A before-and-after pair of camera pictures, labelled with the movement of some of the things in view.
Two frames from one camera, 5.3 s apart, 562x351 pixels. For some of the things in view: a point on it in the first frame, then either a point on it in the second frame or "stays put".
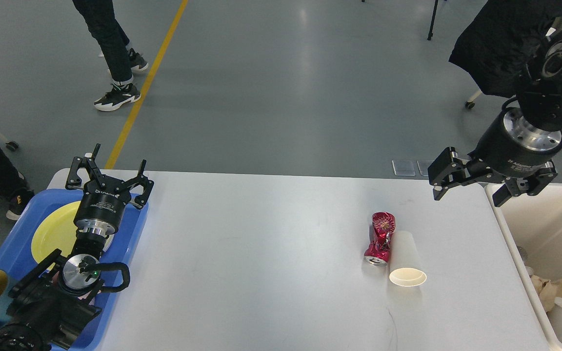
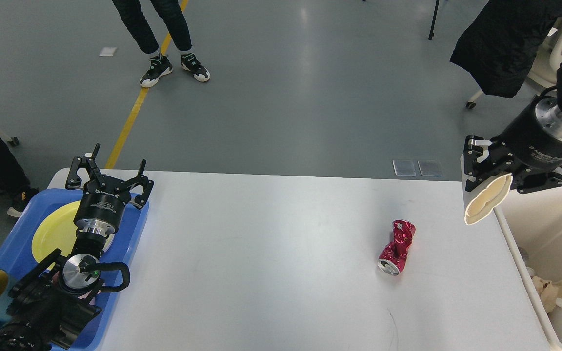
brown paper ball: [547, 291] stays put
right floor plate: [423, 165] stays put
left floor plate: [403, 167] stays put
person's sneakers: [122, 94] → [160, 65]
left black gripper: [102, 201] stays put
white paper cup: [407, 268] → [495, 193]
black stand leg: [431, 34] stays put
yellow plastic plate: [55, 230] stays put
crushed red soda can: [378, 252] → [392, 258]
